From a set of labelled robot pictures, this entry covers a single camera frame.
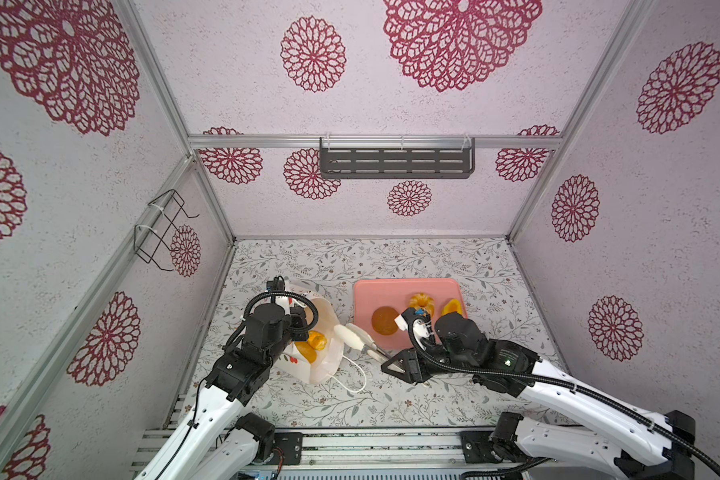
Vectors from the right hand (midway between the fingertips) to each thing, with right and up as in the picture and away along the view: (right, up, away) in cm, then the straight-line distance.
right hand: (386, 363), depth 64 cm
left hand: (-20, +9, +11) cm, 25 cm away
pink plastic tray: (0, +8, +40) cm, 41 cm away
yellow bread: (-18, -1, +21) cm, 28 cm away
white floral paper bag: (-23, -4, +12) cm, 26 cm away
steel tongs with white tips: (-7, +5, +3) cm, 9 cm away
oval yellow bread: (+25, +8, +33) cm, 42 cm away
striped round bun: (+15, +9, +33) cm, 37 cm away
